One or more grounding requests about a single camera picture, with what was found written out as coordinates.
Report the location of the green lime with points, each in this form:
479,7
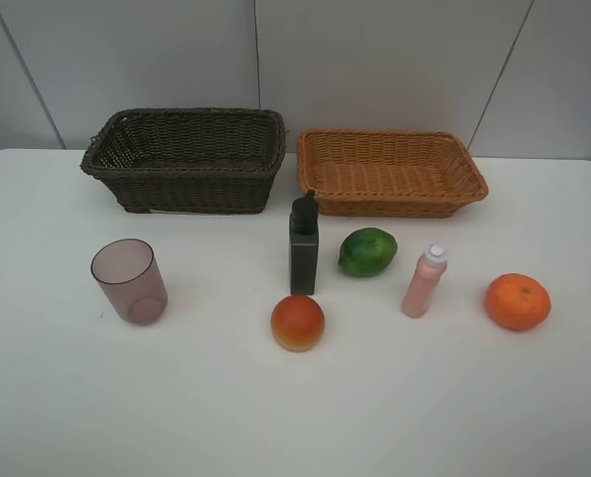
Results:
367,252

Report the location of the dark grey pump bottle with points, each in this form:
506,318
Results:
303,244

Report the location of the orange wicker basket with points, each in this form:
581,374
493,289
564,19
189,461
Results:
390,174

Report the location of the dark brown wicker basket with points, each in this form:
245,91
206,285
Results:
188,160

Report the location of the translucent purple plastic cup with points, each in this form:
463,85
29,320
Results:
127,272

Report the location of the red orange peach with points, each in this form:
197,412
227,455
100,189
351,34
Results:
297,323

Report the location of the orange tangerine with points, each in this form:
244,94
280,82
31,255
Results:
517,302

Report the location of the pink bottle white cap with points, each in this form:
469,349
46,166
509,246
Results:
430,267

